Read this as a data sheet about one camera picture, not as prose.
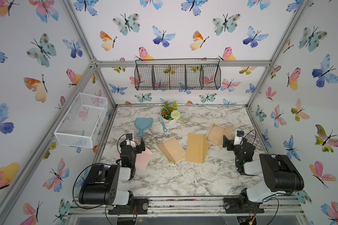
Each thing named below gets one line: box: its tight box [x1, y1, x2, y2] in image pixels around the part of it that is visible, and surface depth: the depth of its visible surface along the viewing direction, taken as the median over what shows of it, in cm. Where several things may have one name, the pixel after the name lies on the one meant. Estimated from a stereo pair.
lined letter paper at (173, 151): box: [155, 135, 186, 164], surface depth 97 cm
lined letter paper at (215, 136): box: [205, 122, 234, 147], surface depth 106 cm
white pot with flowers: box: [160, 100, 185, 128], surface depth 98 cm
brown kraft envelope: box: [185, 133, 211, 165], surface depth 98 cm
